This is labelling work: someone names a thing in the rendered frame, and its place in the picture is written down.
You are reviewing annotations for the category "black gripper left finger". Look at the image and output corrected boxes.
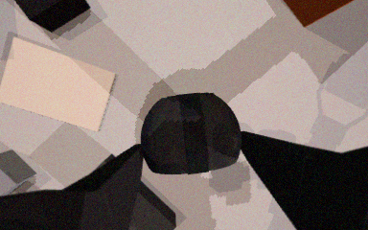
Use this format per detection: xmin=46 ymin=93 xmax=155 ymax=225
xmin=0 ymin=144 xmax=144 ymax=230

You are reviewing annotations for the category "dark grey switch panel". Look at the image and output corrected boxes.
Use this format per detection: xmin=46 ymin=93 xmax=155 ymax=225
xmin=141 ymin=92 xmax=242 ymax=174

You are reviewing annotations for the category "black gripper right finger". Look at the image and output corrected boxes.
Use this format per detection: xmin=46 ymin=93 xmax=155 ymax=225
xmin=241 ymin=131 xmax=368 ymax=230

